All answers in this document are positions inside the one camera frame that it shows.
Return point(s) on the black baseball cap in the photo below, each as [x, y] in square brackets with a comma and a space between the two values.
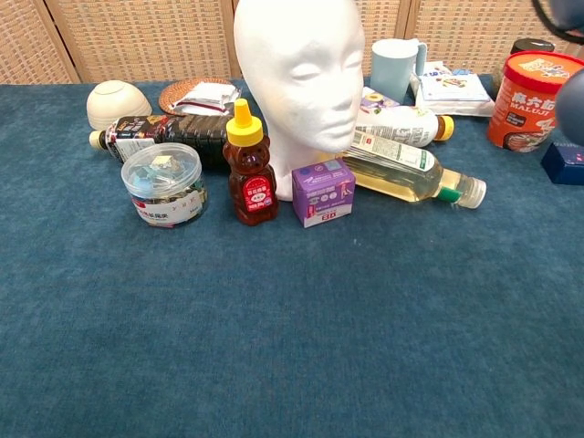
[570, 13]

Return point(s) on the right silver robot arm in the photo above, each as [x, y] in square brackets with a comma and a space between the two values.
[572, 107]

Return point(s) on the purple square box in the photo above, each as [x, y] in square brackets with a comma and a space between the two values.
[324, 194]

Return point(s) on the honey bear bottle yellow cap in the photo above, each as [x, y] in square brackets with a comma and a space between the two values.
[251, 182]

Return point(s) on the blue table cloth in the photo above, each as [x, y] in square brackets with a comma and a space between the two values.
[274, 319]

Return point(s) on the clear bottle pale liquid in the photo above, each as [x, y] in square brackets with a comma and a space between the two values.
[410, 175]

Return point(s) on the clear plastic jar of clips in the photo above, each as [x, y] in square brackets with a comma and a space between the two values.
[164, 187]

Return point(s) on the dark drink bottle cream cap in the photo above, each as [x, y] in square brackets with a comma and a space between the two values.
[182, 132]

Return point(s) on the white bottle yellow cap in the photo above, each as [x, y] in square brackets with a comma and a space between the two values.
[401, 128]

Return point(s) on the white purple small carton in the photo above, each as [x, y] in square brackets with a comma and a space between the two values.
[378, 102]

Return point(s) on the silver white sachet packet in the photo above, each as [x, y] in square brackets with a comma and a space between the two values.
[205, 98]

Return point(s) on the white foam mannequin head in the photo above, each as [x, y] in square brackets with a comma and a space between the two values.
[296, 68]

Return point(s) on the round woven rattan coaster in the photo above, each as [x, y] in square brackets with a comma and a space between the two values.
[171, 93]

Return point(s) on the light blue cup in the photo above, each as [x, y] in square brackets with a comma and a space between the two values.
[392, 68]

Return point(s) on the white printed snack bag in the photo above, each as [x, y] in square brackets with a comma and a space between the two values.
[456, 93]

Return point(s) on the white ceramic bowl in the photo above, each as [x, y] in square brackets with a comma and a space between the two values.
[116, 105]

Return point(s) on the woven bamboo folding screen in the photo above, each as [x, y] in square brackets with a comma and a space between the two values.
[137, 36]

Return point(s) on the orange red canister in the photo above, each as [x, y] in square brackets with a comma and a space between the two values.
[520, 109]

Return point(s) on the dark blue long box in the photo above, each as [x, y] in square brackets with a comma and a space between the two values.
[566, 166]

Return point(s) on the glass jar black lid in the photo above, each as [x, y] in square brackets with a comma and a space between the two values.
[531, 45]

